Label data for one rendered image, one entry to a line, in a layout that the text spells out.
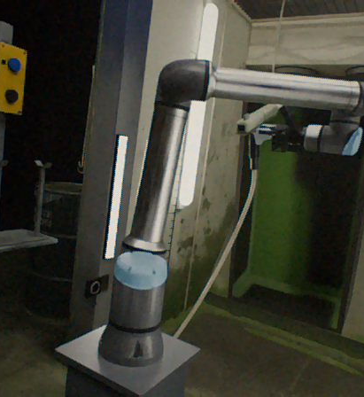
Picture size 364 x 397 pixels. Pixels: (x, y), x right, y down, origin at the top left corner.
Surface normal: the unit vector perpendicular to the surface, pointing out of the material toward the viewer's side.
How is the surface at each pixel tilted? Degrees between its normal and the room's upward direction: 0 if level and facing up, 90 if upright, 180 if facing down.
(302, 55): 90
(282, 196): 102
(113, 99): 90
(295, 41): 90
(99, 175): 90
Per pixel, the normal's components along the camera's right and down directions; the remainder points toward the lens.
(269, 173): -0.50, 0.23
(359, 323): -0.36, -0.51
